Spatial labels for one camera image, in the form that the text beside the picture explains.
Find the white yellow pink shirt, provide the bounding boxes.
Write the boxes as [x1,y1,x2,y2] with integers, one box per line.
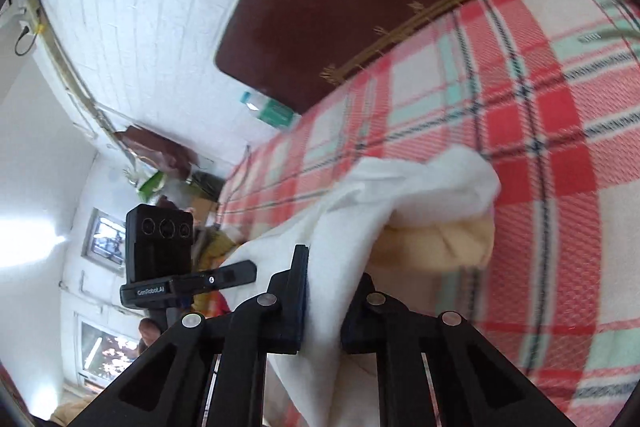
[222,145,500,426]

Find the left hand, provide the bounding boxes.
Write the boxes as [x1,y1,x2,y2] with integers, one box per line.
[138,317,162,355]

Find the green folded garment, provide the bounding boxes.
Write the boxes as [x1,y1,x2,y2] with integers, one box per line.
[191,227,238,271]

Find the red yellow folded cloth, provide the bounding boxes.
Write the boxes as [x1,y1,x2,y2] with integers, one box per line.
[192,291,230,319]

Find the green plant leaves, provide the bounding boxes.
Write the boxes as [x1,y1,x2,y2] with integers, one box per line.
[137,170,166,204]

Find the brown hanging tote bag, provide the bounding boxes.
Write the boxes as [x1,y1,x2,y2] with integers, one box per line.
[114,126,198,181]

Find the clear plastic water bottle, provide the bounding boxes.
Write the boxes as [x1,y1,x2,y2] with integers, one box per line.
[241,91,296,129]

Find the red plaid bed sheet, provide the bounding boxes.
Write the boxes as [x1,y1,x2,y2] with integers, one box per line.
[214,0,640,427]

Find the brown drawstring hoodie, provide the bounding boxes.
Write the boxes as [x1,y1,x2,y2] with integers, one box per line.
[577,0,639,43]

